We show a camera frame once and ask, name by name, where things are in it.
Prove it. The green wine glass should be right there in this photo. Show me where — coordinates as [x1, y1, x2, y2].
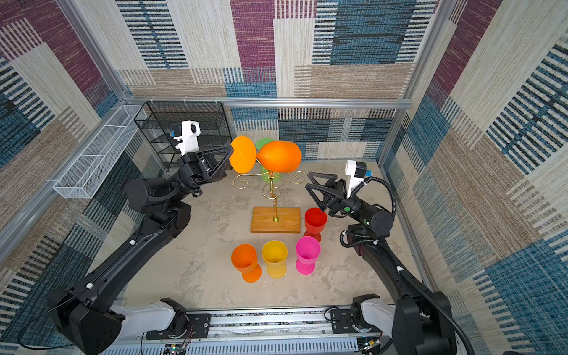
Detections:
[256, 138, 282, 183]

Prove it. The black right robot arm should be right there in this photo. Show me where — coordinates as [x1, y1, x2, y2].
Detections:
[306, 172, 458, 354]

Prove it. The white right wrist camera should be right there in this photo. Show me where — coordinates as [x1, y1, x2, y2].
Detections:
[345, 160, 372, 198]

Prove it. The black corrugated cable conduit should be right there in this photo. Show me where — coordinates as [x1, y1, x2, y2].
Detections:
[339, 176, 476, 355]

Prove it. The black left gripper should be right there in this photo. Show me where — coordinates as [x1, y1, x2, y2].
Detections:
[164, 154, 229, 210]

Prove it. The red wine glass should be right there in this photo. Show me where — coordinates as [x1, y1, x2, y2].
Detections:
[304, 208, 328, 243]

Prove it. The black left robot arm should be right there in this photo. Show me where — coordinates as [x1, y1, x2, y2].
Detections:
[47, 146, 234, 354]

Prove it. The white slotted cable duct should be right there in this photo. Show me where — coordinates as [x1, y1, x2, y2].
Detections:
[104, 337, 359, 355]

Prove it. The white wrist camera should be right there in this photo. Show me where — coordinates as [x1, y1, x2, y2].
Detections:
[345, 160, 372, 198]
[170, 121, 201, 155]

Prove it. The wooden rack base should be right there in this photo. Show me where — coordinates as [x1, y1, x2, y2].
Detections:
[250, 207, 301, 234]

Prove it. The pink wine glass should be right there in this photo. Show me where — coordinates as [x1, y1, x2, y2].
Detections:
[295, 237, 321, 275]

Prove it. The white wire mesh basket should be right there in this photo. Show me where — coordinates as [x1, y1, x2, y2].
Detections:
[53, 105, 141, 199]

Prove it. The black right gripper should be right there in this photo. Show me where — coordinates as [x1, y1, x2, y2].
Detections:
[305, 172, 370, 223]

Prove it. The yellow wine glass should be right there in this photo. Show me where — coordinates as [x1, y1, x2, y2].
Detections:
[261, 241, 288, 279]

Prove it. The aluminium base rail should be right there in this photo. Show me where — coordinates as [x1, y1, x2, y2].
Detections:
[79, 303, 458, 343]

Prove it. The black wire mesh shelf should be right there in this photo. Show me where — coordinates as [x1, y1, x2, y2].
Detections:
[134, 101, 233, 169]

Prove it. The orange wine glass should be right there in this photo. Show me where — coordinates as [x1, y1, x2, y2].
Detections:
[231, 244, 262, 283]
[229, 136, 303, 174]

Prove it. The gold wire glass rack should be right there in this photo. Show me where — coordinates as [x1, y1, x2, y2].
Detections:
[232, 170, 306, 223]

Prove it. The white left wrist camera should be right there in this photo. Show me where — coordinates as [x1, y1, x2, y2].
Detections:
[170, 121, 201, 155]

